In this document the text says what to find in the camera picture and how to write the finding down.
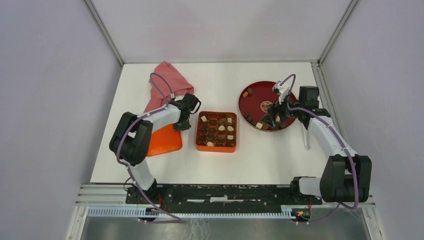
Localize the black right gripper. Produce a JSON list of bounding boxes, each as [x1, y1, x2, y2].
[[260, 90, 304, 128]]

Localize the orange chocolate box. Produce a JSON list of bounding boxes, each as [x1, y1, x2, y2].
[[194, 111, 238, 153]]

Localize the silver white-handled tongs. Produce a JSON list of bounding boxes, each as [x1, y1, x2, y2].
[[299, 122, 311, 151]]

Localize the orange box lid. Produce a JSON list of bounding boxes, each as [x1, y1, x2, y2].
[[147, 124, 183, 157]]

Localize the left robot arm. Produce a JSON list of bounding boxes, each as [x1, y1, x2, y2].
[[109, 93, 202, 204]]

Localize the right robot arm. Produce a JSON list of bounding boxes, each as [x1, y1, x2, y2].
[[261, 83, 372, 209]]

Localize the red round plate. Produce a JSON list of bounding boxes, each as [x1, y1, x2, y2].
[[238, 81, 295, 132]]

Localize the pink cloth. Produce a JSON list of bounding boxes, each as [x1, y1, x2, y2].
[[144, 61, 195, 112]]

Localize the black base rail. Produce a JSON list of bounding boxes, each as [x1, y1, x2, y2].
[[144, 184, 323, 214]]

